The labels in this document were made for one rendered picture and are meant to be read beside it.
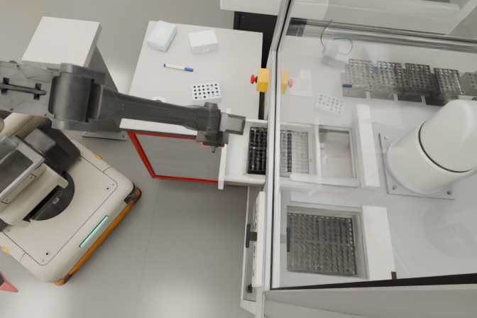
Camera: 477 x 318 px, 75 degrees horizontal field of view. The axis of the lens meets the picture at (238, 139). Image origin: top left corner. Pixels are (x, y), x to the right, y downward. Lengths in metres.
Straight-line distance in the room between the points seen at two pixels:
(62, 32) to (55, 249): 1.06
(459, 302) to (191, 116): 0.63
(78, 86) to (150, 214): 1.52
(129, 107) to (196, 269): 1.43
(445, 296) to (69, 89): 0.53
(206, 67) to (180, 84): 0.15
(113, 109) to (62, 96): 0.09
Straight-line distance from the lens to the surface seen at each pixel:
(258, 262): 1.01
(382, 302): 0.31
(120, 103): 0.61
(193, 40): 1.55
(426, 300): 0.25
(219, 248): 1.94
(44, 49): 1.76
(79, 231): 1.81
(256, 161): 1.15
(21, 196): 1.36
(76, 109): 0.57
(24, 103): 0.59
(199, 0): 3.02
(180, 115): 0.72
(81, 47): 1.70
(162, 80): 1.48
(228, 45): 1.60
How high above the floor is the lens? 1.93
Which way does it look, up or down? 63 degrees down
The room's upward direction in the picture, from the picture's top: 9 degrees clockwise
